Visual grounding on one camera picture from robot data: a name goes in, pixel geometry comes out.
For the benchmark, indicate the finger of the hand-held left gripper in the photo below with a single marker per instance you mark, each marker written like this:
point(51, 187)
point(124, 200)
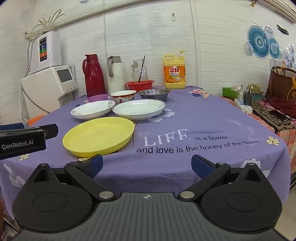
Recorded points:
point(49, 131)

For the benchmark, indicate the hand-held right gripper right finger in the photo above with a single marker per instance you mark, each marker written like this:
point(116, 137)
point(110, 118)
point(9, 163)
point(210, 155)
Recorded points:
point(200, 165)

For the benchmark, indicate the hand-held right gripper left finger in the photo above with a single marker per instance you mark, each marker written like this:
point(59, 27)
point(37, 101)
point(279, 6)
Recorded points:
point(96, 165)

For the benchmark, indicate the yellow plastic plate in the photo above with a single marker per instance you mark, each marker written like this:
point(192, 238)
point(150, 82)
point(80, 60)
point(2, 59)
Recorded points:
point(97, 136)

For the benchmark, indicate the white plate with floral print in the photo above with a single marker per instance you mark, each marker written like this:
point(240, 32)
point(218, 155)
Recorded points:
point(92, 110)

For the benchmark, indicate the purple plastic bowl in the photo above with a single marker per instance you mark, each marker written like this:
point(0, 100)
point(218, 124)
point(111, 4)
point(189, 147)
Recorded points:
point(98, 97)

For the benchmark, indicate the plain white plate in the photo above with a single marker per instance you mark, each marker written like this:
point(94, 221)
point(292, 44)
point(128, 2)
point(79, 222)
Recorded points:
point(138, 109)

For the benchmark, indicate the red and white bowl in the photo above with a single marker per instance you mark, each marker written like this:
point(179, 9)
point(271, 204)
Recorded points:
point(123, 97)

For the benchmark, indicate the stainless steel bowl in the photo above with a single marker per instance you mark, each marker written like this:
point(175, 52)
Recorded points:
point(153, 93)

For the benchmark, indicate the orange plastic basin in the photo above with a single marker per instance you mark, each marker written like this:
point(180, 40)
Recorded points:
point(34, 120)

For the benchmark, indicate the blue grey chair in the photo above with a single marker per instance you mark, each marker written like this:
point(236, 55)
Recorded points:
point(11, 127)

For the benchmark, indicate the white water dispenser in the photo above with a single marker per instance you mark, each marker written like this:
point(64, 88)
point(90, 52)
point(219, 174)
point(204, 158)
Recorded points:
point(44, 92)

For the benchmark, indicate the purple floral tablecloth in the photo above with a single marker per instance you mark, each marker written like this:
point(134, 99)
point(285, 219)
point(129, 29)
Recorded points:
point(185, 120)

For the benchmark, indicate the red thermos jug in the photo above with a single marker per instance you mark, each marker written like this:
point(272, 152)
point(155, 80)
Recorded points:
point(94, 78)

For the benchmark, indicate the white power strip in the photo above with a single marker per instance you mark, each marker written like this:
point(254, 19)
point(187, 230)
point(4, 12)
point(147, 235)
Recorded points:
point(242, 107)

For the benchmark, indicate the green box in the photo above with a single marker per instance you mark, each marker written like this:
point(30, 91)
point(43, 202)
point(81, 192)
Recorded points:
point(229, 92)

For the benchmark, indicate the white water purifier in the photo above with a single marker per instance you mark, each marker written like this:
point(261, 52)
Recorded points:
point(53, 51)

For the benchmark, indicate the black charger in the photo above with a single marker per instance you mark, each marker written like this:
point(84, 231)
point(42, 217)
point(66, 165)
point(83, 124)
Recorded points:
point(247, 99)

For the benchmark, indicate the brown patterned cloth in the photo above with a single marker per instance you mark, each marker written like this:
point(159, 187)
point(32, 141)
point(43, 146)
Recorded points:
point(266, 113)

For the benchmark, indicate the white thermos jug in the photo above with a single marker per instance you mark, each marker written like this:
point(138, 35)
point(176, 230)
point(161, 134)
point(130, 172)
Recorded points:
point(116, 76)

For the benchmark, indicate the red plastic strainer basket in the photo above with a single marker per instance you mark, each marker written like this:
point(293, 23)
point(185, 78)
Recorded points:
point(138, 85)

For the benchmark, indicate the yellow detergent bottle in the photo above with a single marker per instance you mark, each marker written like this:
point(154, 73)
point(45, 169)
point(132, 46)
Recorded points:
point(174, 76)

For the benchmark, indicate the black phone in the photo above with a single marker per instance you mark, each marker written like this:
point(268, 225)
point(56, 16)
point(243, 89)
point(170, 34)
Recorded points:
point(279, 115)

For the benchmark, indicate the dark red knitted cloth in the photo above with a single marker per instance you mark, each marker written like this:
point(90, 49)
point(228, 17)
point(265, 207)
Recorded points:
point(283, 105)

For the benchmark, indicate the clear glass pitcher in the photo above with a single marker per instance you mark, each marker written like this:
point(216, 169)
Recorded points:
point(136, 69)

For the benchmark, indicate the black straw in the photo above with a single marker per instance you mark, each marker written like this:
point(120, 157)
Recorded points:
point(142, 68)

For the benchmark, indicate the green potted plant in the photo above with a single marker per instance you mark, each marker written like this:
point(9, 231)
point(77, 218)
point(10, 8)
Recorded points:
point(47, 23)

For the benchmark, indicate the brown paper bag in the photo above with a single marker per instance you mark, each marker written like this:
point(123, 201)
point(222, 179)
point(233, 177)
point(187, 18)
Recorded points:
point(277, 85)

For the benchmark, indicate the large blue paper fan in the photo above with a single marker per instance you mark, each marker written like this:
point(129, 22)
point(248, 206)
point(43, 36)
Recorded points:
point(258, 41)

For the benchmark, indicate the medium blue paper fan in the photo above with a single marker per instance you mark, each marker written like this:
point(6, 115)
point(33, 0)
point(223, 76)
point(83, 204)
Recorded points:
point(274, 48)

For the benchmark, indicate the white air conditioner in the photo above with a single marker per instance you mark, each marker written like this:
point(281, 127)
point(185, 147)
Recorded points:
point(282, 9)

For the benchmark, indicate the black wall sign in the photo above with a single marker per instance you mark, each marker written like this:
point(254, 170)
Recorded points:
point(282, 29)

